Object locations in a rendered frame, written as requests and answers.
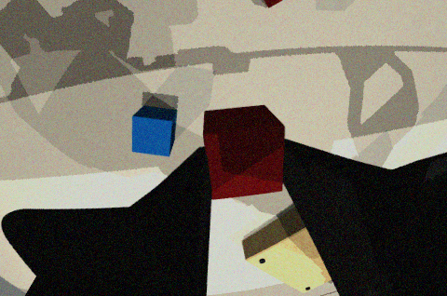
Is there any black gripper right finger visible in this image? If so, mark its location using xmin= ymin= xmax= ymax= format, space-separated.
xmin=283 ymin=139 xmax=447 ymax=296

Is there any blue cube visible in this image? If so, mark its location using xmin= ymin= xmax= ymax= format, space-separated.
xmin=131 ymin=106 xmax=178 ymax=157

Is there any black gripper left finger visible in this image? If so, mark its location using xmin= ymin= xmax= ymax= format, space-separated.
xmin=1 ymin=146 xmax=212 ymax=296

